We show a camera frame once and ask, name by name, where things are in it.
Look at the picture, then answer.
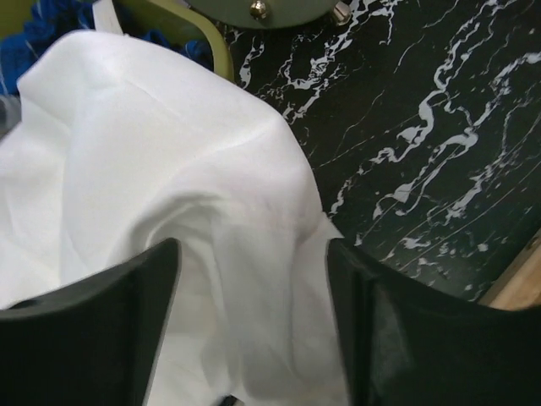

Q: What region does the olive green laundry basket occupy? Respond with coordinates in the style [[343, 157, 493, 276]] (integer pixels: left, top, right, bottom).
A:
[[1, 1, 234, 81]]

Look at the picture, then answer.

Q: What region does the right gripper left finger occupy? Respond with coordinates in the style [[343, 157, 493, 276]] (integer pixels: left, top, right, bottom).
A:
[[1, 239, 181, 405]]

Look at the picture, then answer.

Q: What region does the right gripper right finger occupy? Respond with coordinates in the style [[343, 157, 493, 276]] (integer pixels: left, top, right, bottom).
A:
[[327, 240, 540, 405]]

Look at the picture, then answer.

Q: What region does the round pastel drawer cabinet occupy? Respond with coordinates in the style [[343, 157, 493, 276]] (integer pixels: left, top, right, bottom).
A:
[[188, 0, 352, 30]]

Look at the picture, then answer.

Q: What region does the blue garment in basket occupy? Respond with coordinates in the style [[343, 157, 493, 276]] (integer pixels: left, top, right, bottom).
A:
[[1, 1, 214, 96]]

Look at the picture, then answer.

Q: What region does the wooden clothes rack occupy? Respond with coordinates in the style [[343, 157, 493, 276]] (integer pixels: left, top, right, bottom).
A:
[[479, 233, 540, 310]]

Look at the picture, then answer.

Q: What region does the white shirt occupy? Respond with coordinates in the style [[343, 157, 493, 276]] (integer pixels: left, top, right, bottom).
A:
[[1, 30, 347, 405]]

